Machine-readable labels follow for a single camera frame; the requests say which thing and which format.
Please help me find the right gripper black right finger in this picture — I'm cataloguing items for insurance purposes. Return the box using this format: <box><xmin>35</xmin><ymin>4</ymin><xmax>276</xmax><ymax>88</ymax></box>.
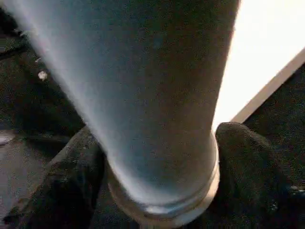
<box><xmin>188</xmin><ymin>122</ymin><xmax>305</xmax><ymax>229</ymax></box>

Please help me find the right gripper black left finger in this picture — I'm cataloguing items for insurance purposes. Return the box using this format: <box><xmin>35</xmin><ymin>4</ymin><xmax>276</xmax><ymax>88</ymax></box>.
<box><xmin>4</xmin><ymin>127</ymin><xmax>139</xmax><ymax>229</ymax></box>

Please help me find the white plastic table leg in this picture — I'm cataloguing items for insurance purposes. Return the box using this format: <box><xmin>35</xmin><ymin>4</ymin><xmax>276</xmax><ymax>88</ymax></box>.
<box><xmin>0</xmin><ymin>0</ymin><xmax>243</xmax><ymax>227</ymax></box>

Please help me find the white plastic table top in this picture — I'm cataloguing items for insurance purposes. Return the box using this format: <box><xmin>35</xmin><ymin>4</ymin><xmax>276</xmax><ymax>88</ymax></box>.
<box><xmin>212</xmin><ymin>0</ymin><xmax>305</xmax><ymax>125</ymax></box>

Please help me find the black work mat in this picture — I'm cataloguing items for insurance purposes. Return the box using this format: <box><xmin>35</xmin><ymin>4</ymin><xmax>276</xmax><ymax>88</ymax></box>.
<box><xmin>0</xmin><ymin>7</ymin><xmax>305</xmax><ymax>229</ymax></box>

